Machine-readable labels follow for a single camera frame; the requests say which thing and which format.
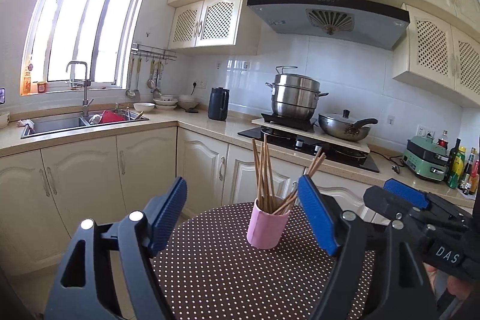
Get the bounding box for wooden chopstick six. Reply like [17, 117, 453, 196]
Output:
[310, 153, 326, 177]

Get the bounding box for dark sauce bottle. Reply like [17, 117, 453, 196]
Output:
[443, 138, 461, 184]

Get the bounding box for right lattice door cabinet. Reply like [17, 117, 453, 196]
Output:
[392, 4, 480, 108]

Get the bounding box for red bowl in sink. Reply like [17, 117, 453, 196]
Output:
[99, 110, 125, 124]

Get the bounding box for wooden chopstick two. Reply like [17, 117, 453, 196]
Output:
[259, 146, 266, 211]

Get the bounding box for wooden chopstick one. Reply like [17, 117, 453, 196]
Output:
[251, 140, 260, 207]

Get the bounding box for green electric cooker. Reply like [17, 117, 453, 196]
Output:
[402, 136, 448, 182]

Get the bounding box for brown polka dot tablecloth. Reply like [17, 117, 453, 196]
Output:
[149, 200, 376, 320]

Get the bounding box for wooden chopstick three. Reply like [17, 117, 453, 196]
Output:
[262, 134, 271, 213]

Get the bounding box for steel kitchen sink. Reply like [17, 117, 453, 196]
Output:
[20, 110, 148, 139]

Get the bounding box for wall utensil rack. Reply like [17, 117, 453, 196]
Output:
[125, 42, 177, 101]

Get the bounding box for grey range hood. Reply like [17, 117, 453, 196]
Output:
[247, 0, 410, 49]

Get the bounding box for beige board under pots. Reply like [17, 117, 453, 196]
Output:
[251, 118, 370, 154]

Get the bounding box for kitchen window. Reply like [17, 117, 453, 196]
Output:
[19, 0, 141, 96]

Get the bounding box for chrome sink faucet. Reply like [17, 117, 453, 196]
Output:
[65, 60, 95, 119]

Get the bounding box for pink paper cup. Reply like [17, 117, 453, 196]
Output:
[247, 199, 290, 249]

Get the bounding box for black induction cooker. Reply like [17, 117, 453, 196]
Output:
[261, 113, 314, 132]

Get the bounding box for person right hand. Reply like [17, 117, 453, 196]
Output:
[424, 263, 450, 300]

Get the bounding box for stainless steel steamer pot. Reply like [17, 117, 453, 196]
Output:
[265, 66, 329, 121]

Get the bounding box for white bowl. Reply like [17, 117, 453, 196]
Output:
[133, 102, 155, 113]

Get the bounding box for wooden chopstick seven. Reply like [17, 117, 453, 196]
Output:
[272, 190, 299, 215]

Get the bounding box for steel wok black handle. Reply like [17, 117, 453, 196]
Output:
[318, 110, 378, 141]

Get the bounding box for left lattice door cabinet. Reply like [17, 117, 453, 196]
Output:
[168, 0, 262, 55]

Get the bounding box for lattice door cabinet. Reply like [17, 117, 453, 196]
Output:
[392, 4, 480, 108]
[168, 0, 262, 55]

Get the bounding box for dark blue kettle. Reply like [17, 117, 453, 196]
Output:
[208, 87, 230, 121]

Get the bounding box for green oil bottle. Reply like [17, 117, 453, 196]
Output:
[448, 146, 465, 189]

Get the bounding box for wooden chopstick five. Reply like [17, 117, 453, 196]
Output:
[306, 147, 323, 176]

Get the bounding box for stacked white dishes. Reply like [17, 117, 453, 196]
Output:
[154, 94, 199, 110]

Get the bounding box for wooden chopstick four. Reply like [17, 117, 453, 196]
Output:
[265, 144, 275, 214]

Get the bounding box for lower cream cabinets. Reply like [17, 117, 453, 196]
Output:
[0, 126, 474, 276]

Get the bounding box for black gas stove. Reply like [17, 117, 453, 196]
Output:
[238, 126, 380, 173]

